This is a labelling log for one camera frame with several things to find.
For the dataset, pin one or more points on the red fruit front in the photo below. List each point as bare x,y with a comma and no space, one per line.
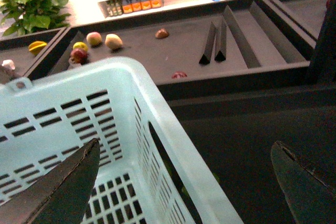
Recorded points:
179,74

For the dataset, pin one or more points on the black triangular divider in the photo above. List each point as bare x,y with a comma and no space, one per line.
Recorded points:
220,44
208,45

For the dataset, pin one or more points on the brown fruit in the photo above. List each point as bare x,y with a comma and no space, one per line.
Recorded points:
162,33

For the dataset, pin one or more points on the green potted plant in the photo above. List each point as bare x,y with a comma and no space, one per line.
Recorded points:
32,16

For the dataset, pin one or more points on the yellow apple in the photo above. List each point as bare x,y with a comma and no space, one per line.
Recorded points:
80,45

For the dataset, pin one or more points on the red apple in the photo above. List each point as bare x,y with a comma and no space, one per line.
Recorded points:
78,56

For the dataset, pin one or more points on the black display tray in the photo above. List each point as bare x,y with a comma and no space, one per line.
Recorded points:
265,49

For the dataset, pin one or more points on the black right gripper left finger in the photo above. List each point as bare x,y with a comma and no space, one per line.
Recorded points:
60,196

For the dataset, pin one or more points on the tan pear fruit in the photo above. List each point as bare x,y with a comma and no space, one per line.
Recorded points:
113,41

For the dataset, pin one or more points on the black triangular divider left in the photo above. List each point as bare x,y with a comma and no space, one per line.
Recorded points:
208,45

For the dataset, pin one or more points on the light blue plastic basket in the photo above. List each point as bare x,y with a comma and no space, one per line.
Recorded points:
149,169

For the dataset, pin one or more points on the black triangular divider right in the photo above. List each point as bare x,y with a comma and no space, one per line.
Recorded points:
220,44

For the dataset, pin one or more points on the yellow starfruit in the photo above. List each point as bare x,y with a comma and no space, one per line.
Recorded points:
36,47

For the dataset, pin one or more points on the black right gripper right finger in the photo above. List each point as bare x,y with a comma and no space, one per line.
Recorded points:
309,189

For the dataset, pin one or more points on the pink peach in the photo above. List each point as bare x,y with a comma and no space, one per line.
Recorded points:
94,38

